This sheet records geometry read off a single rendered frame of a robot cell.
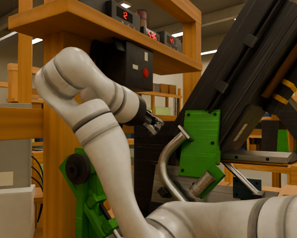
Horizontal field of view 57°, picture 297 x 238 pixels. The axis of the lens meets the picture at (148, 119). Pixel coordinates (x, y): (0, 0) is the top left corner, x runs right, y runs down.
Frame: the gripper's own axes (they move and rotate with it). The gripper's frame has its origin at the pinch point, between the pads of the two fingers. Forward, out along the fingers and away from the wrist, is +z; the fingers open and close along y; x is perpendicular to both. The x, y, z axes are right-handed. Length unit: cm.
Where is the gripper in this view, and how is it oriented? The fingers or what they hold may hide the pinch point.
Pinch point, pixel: (157, 123)
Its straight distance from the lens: 71.7
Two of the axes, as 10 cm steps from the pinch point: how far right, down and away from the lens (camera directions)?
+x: -6.9, 6.9, 2.2
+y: -5.0, -6.8, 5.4
